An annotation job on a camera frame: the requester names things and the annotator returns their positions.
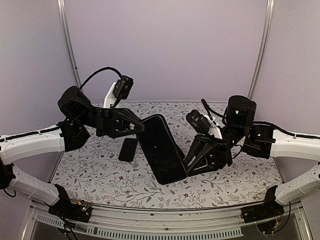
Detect floral patterned table mat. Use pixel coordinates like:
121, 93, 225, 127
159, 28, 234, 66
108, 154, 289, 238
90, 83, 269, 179
49, 101, 285, 210

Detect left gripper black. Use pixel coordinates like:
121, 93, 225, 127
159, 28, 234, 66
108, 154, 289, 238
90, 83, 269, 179
79, 105, 149, 138

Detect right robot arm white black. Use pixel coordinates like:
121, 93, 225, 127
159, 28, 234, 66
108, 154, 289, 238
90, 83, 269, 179
183, 95, 320, 176

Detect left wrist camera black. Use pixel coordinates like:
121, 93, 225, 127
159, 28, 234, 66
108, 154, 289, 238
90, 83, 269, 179
112, 75, 134, 100

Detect small black phone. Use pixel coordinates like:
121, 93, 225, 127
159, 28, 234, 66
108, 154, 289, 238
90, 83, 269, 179
136, 114, 187, 185

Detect right camera cable black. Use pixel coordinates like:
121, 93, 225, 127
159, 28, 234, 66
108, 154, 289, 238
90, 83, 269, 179
201, 98, 227, 126

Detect left aluminium frame post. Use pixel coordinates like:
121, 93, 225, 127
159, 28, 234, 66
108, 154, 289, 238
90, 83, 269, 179
56, 0, 81, 87

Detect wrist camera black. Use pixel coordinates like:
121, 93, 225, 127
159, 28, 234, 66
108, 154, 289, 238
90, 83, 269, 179
186, 110, 211, 135
112, 75, 134, 100

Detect left camera cable black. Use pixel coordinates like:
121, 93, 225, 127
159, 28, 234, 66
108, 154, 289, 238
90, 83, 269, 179
79, 66, 123, 90

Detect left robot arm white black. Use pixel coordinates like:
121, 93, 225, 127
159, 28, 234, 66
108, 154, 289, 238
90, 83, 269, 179
0, 85, 145, 217

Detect front aluminium rail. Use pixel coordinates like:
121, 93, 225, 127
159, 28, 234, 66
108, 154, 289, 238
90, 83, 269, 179
22, 201, 312, 240

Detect aluminium frame post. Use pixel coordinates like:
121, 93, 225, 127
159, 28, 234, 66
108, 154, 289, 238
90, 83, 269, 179
56, 0, 81, 87
247, 0, 275, 100

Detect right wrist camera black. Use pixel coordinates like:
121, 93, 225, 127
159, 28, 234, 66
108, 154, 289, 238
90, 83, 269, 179
186, 110, 211, 135

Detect large black phone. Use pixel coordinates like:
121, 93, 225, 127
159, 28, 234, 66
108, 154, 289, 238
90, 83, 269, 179
118, 138, 138, 162

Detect right aluminium frame post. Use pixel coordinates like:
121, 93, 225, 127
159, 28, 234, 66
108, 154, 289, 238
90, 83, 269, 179
247, 0, 275, 100

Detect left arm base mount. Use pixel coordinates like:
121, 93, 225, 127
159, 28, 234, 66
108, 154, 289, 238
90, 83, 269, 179
48, 184, 92, 223

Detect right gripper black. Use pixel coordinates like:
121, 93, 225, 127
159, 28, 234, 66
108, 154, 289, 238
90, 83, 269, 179
179, 123, 246, 175

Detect camera cable black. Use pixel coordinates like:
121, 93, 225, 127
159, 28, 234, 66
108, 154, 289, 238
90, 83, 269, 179
201, 98, 227, 126
79, 66, 123, 90

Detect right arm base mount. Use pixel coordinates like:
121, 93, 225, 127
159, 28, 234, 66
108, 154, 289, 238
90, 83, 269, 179
240, 185, 285, 223

